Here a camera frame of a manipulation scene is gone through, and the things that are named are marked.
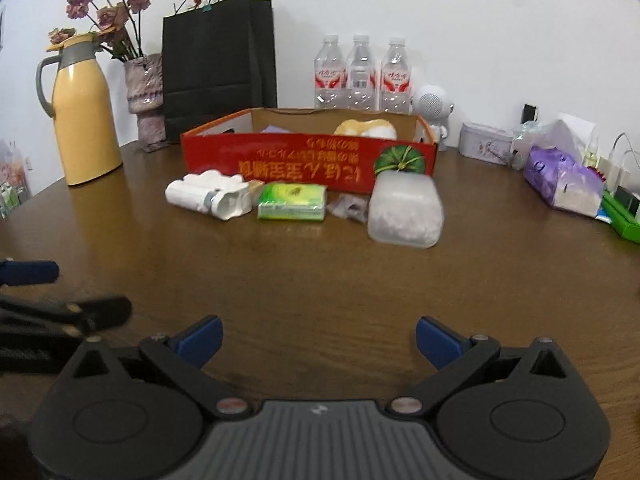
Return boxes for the white charger with cable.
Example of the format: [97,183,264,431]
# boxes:
[597,132,640,196]

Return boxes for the yellow thermos jug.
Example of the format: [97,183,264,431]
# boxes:
[36,34,124,187]

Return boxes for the green tissue packet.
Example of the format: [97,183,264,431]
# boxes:
[257,182,328,222]

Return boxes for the translucent plastic container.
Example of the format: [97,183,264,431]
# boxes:
[367,170,445,249]

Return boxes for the white tissue box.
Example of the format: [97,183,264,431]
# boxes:
[542,112,599,166]

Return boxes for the green plastic case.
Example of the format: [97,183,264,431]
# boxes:
[600,189,640,246]

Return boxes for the black paper bag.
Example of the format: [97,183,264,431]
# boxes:
[161,0,278,143]

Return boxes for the clear plastic bag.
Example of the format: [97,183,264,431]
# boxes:
[511,121,545,170]

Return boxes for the white round speaker figure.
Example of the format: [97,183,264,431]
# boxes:
[411,85,455,152]

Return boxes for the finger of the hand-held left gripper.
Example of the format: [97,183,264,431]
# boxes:
[0,296,133,337]
[0,259,60,286]

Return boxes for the pale tin box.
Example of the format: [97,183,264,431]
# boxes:
[459,121,516,165]

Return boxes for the purple tissue pack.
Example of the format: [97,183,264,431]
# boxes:
[523,146,604,218]

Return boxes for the yellow and white plush toy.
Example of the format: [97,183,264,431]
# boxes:
[334,118,399,140]

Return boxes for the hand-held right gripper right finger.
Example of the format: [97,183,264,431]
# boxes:
[387,316,583,417]

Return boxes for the clear water bottle red label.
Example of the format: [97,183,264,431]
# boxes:
[314,35,348,110]
[346,34,382,111]
[381,37,417,114]

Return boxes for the red cardboard box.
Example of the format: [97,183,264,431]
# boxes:
[180,107,440,195]

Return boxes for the dried pink flowers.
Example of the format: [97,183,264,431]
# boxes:
[48,0,152,63]

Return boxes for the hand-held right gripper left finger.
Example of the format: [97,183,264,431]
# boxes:
[60,315,253,417]

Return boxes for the mottled pink vase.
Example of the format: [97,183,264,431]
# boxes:
[124,53,168,151]

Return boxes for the colourful packets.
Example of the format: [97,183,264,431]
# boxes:
[0,140,34,219]

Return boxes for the small grey wrapper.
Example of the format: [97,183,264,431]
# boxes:
[327,192,370,222]

